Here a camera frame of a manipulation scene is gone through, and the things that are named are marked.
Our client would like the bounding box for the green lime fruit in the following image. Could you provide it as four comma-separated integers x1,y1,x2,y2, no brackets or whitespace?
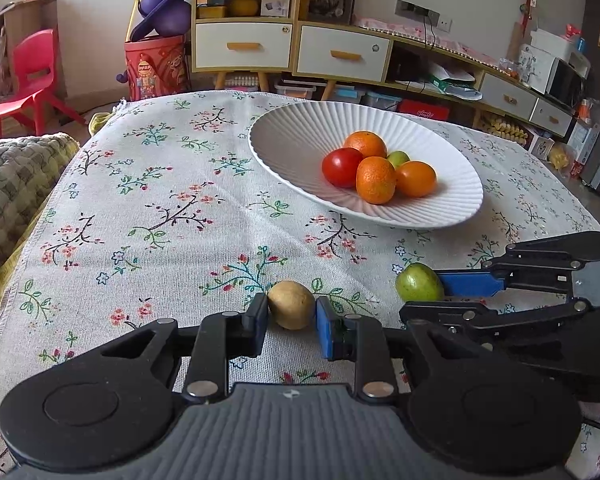
396,263,444,302
387,151,410,169

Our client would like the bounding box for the smooth orange tomato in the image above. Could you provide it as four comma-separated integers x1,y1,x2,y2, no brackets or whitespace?
396,160,437,198

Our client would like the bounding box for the textured orange mandarin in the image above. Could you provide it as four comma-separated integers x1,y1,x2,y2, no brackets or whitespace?
343,130,388,158

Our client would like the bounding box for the red tomato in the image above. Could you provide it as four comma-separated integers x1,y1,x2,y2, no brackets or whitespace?
321,148,364,188

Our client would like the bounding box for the floral white tablecloth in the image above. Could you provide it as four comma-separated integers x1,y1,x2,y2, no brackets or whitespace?
0,91,598,474

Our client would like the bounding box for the red box under console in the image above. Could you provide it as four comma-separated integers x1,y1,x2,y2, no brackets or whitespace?
398,99,450,122

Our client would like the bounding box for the white ribbed plate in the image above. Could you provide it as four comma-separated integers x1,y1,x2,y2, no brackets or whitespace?
249,101,483,229

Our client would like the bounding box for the white microwave oven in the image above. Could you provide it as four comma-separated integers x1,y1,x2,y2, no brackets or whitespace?
518,44,591,110

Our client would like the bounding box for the clear storage bin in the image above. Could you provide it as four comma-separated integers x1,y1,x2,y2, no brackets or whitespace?
274,80,317,100
225,73,260,92

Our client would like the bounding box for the low wooden tv console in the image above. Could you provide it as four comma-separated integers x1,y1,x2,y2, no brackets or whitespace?
292,21,573,146

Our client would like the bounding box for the grey woven blanket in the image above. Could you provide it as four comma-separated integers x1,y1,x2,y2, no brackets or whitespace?
0,133,80,267

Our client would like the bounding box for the red printed toy bucket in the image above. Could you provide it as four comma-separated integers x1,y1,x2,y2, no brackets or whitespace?
124,36,189,101

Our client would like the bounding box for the wooden shelf cabinet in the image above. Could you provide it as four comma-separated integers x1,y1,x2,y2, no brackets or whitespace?
190,0,300,92

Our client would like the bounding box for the purple plush toy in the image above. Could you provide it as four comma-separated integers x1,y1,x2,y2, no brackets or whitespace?
126,0,192,42

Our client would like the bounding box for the red plastic child chair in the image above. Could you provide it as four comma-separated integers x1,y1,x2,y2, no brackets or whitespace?
0,28,86,139

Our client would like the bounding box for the wall power socket strip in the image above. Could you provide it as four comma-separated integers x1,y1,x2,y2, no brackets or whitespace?
394,0,453,32

